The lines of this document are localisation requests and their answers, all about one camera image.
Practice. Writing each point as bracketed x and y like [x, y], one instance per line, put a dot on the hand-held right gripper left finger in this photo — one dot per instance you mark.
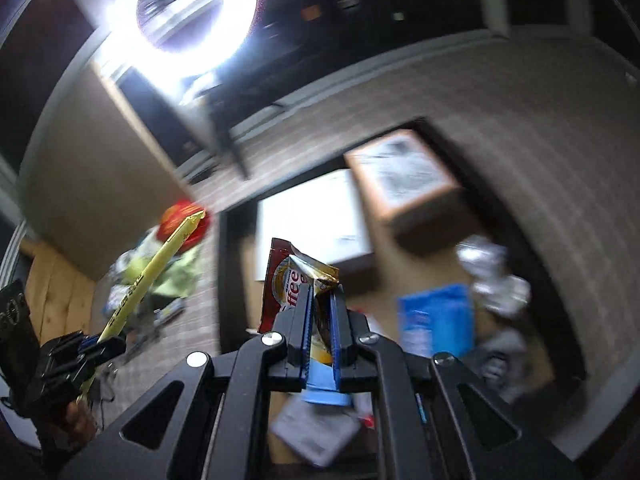
[301, 340]

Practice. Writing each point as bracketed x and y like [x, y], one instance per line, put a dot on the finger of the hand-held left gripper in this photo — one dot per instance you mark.
[102, 355]
[82, 342]

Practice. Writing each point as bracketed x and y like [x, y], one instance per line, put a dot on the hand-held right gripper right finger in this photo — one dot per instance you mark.
[340, 340]

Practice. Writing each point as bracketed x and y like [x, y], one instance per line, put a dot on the coffee sachet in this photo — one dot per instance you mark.
[295, 280]

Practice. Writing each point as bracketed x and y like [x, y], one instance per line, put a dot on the grey square box white label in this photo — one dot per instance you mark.
[315, 427]

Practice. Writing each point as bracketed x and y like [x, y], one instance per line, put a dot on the black container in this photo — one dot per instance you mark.
[227, 285]

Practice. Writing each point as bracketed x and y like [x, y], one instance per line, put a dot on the yellow highlighter pen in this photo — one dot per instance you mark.
[150, 270]

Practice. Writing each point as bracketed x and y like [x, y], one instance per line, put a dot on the white plastic wrap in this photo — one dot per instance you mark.
[495, 272]

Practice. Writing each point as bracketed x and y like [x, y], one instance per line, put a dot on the person's left hand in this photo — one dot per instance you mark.
[80, 422]

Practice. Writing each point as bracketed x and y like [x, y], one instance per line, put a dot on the wooden plank panel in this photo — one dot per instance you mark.
[55, 295]

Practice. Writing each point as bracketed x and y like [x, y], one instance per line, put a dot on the blue packet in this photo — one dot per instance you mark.
[440, 320]

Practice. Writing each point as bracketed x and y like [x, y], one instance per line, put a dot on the green plastic bag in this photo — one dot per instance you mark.
[177, 275]

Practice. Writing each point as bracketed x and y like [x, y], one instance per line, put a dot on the white flat box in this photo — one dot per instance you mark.
[310, 220]

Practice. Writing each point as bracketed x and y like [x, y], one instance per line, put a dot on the red snack packet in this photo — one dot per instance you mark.
[172, 222]

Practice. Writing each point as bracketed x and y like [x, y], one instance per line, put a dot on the large cardboard box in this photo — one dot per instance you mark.
[100, 185]

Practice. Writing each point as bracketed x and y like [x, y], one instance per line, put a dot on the grey crumpled item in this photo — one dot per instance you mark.
[500, 360]

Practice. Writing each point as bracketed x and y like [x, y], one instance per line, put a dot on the brown cardboard box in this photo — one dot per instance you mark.
[405, 180]

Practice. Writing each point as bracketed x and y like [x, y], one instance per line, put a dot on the black light stand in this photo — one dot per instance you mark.
[225, 130]

